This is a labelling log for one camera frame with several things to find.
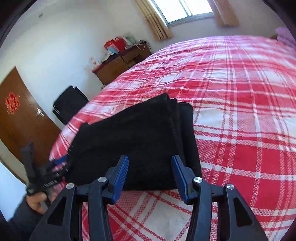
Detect black pants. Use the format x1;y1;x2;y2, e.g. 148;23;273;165
65;93;202;191

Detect dark sleeved left forearm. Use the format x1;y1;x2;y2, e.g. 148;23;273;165
1;197;43;241

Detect person's left hand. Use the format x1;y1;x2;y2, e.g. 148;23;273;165
25;192;57;215

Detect brown wooden door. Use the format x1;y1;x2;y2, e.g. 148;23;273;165
1;67;61;183

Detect black bag on floor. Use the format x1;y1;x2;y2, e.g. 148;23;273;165
52;86;89;125

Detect brown wooden desk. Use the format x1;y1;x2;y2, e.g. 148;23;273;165
92;41;152;86

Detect red white plaid bedsheet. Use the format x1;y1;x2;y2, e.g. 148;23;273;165
50;36;295;240

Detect red gift bag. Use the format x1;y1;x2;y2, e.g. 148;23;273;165
104;36;126;53

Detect left beige curtain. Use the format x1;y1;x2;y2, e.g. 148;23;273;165
135;0;173;41

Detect beige curtain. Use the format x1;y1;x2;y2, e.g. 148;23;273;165
208;0;239;27
135;0;173;41

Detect pink folded blanket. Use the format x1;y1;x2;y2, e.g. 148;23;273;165
275;27;295;48

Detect right beige curtain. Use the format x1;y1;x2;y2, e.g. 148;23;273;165
208;0;239;27

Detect window with grey frame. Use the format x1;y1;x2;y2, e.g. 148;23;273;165
149;0;214;27

